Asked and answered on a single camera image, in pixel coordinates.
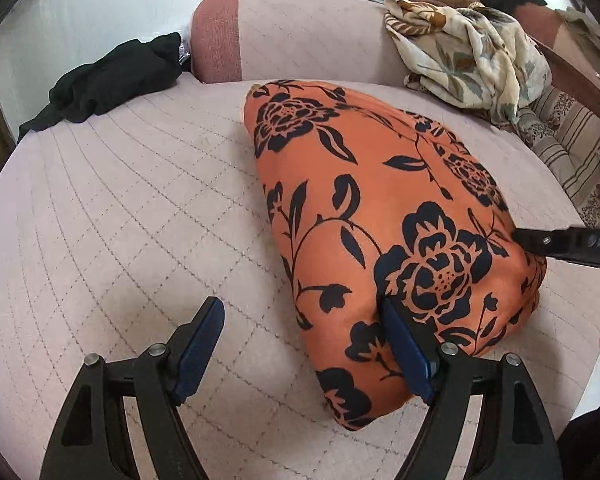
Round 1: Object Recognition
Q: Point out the striped floral cushion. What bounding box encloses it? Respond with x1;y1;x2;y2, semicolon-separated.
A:
517;85;600;231

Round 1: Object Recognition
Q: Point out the cream floral cloth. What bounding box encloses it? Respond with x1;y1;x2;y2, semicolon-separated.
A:
384;0;552;128

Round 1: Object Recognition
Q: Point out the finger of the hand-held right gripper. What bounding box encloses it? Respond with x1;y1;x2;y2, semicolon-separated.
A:
511;226;581;262

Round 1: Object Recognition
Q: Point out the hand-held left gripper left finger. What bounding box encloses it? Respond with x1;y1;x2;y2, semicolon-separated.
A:
40;296;226;480

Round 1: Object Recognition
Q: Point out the brown cushion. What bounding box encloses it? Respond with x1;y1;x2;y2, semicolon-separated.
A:
510;2;600;126

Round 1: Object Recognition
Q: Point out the person's dark clothing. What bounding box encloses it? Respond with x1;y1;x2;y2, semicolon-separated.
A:
555;400;600;480

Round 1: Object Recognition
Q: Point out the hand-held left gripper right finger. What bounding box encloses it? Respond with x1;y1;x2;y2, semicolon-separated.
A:
380;297;565;480

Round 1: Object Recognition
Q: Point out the pink quilted mattress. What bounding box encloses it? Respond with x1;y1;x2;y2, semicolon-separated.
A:
0;77;600;480

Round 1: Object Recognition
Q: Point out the black garment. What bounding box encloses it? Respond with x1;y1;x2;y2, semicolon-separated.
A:
17;32;183;145

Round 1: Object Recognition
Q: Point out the orange black-floral garment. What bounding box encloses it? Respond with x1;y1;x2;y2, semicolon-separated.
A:
242;79;548;431

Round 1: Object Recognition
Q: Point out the pink bolster cushion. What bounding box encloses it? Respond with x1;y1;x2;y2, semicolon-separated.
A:
190;0;411;85

